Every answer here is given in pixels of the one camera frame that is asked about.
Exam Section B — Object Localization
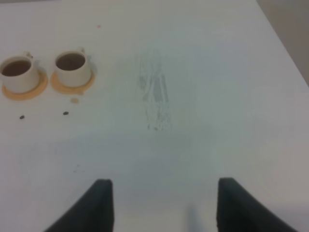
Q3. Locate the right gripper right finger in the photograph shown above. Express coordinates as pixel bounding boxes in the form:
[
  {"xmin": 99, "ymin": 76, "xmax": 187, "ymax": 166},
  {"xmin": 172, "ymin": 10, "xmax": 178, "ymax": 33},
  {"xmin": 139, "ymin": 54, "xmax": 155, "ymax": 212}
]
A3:
[{"xmin": 216, "ymin": 178, "xmax": 295, "ymax": 232}]

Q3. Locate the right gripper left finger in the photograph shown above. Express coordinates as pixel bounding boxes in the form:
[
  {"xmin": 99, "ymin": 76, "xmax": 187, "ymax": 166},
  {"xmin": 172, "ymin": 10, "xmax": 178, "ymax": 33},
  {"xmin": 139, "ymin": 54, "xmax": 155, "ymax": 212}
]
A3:
[{"xmin": 47, "ymin": 179, "xmax": 114, "ymax": 232}]

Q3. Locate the left orange saucer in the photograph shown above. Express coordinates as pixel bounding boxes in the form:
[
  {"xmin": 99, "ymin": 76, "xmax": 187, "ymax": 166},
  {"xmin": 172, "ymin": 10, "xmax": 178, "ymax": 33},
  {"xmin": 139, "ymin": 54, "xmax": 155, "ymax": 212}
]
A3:
[{"xmin": 1, "ymin": 70, "xmax": 48, "ymax": 101}]

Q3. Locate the orange saucer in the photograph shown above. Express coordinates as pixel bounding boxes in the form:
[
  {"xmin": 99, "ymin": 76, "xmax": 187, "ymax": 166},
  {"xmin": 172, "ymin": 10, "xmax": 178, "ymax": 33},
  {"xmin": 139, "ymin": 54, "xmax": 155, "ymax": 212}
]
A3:
[
  {"xmin": 50, "ymin": 71, "xmax": 95, "ymax": 95},
  {"xmin": 1, "ymin": 70, "xmax": 48, "ymax": 101}
]

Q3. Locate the right orange saucer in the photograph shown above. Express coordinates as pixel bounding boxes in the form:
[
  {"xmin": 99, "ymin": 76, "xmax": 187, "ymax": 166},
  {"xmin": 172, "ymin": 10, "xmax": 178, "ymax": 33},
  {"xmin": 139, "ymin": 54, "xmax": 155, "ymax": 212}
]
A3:
[{"xmin": 50, "ymin": 71, "xmax": 95, "ymax": 95}]

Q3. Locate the right white teacup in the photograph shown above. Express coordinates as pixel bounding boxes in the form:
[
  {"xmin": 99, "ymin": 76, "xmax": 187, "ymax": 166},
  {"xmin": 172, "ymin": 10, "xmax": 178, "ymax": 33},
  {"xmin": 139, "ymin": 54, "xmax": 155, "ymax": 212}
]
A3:
[{"xmin": 55, "ymin": 47, "xmax": 92, "ymax": 87}]

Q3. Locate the white teacup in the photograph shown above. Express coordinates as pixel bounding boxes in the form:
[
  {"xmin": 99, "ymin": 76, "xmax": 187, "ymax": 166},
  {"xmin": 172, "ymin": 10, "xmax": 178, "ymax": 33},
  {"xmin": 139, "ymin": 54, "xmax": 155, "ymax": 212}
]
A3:
[
  {"xmin": 55, "ymin": 47, "xmax": 92, "ymax": 87},
  {"xmin": 0, "ymin": 52, "xmax": 40, "ymax": 94}
]

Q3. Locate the left white teacup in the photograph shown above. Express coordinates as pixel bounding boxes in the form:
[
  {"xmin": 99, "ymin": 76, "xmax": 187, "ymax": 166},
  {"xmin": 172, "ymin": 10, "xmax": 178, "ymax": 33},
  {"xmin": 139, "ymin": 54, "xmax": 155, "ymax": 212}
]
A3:
[{"xmin": 0, "ymin": 52, "xmax": 40, "ymax": 94}]

